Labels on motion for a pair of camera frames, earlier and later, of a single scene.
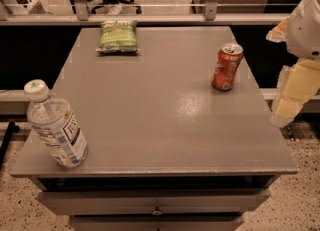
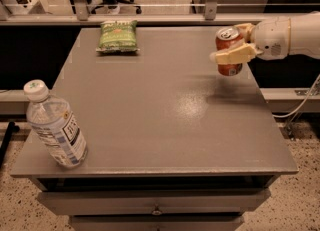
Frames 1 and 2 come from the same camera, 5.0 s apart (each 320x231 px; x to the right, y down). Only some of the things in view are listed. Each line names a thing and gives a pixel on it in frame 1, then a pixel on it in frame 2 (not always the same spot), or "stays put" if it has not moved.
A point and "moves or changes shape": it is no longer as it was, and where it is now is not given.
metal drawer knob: x=157 y=212 stays put
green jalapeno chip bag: x=118 y=37 stays put
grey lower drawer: x=156 y=222 stays put
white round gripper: x=306 y=31 to x=271 y=37
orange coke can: x=225 y=70 moves or changes shape
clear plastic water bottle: x=54 y=120 stays put
